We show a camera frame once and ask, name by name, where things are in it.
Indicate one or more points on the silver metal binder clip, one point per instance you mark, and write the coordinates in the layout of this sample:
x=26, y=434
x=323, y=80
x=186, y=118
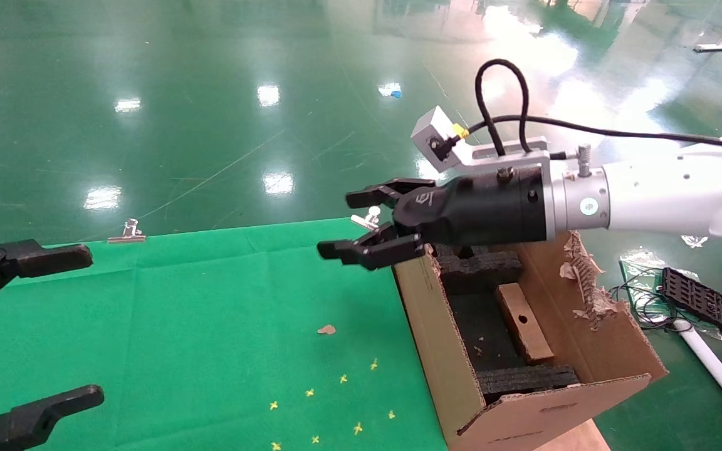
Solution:
x=130, y=235
x=370, y=218

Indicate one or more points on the white pipe frame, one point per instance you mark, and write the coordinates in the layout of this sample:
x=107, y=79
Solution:
x=712, y=363

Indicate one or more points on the green table cloth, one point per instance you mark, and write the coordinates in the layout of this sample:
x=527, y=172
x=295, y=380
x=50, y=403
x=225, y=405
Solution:
x=210, y=313

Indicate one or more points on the large open cardboard carton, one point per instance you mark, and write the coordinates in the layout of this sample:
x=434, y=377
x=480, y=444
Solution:
x=442, y=351

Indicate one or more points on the notched black foam block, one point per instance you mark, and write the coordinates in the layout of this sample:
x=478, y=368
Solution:
x=480, y=272

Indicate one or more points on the small brown cardboard box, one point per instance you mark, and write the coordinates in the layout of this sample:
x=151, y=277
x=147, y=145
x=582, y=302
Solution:
x=533, y=344

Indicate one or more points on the flat black foam sheet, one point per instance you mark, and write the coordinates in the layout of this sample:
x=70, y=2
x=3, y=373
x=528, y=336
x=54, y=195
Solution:
x=480, y=326

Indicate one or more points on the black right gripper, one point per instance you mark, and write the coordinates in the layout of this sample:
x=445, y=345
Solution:
x=480, y=210

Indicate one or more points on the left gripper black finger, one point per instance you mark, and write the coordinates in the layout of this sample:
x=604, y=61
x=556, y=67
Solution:
x=35, y=419
x=47, y=258

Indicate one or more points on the clear plastic bag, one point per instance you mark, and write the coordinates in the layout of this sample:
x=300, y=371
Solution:
x=640, y=266

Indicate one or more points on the black plastic grid tray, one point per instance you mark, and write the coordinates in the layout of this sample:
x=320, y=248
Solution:
x=706, y=304

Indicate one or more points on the small cardboard scrap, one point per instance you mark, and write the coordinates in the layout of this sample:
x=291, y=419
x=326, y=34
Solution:
x=327, y=329

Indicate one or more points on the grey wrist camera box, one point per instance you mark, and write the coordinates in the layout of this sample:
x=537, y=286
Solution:
x=433, y=134

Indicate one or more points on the silver camera mount bracket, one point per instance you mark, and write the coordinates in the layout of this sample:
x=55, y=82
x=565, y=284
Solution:
x=533, y=156

